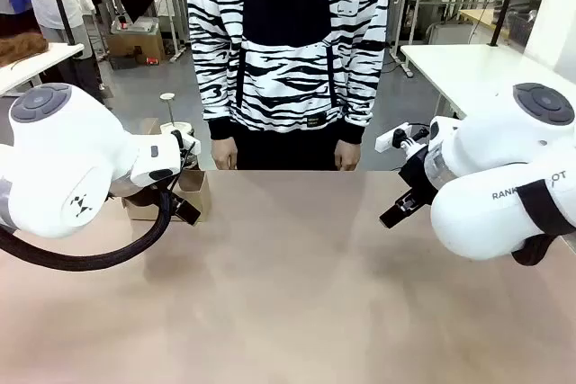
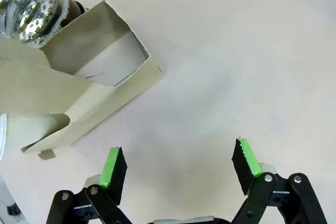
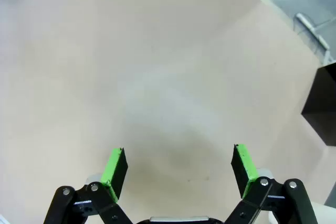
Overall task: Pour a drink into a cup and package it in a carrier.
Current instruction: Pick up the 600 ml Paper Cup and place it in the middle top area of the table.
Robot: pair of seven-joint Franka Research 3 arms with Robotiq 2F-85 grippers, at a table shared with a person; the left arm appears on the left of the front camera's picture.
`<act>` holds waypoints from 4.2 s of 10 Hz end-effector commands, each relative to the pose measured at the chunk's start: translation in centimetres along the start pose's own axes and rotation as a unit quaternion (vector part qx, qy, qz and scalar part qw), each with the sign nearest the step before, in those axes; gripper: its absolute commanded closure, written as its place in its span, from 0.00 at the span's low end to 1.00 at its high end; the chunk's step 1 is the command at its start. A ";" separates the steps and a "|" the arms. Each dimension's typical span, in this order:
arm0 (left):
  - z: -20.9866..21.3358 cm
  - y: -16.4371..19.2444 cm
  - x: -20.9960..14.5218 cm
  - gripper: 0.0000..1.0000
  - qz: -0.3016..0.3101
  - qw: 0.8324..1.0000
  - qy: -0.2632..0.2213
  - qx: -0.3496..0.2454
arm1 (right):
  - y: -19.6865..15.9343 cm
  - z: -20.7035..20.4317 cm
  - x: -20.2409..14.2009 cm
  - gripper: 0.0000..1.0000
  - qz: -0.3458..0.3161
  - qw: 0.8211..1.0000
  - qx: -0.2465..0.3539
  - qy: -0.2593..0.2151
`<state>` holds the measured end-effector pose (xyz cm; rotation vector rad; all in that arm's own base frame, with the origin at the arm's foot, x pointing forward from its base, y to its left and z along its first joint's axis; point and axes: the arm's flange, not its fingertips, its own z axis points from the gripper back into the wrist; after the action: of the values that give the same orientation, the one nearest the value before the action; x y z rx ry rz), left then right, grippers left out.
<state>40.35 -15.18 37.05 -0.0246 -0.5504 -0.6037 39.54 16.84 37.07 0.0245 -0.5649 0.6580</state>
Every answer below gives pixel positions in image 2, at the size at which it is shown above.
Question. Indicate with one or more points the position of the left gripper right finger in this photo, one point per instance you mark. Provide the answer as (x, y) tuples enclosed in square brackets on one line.
[(246, 171)]

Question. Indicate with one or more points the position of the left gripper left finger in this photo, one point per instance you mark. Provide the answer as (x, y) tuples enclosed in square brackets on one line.
[(115, 176)]

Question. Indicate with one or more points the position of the metal sieve cup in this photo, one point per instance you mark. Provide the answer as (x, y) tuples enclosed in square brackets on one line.
[(31, 16)]

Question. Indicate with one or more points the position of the brown cardboard box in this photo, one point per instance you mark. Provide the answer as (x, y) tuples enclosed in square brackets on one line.
[(131, 87)]

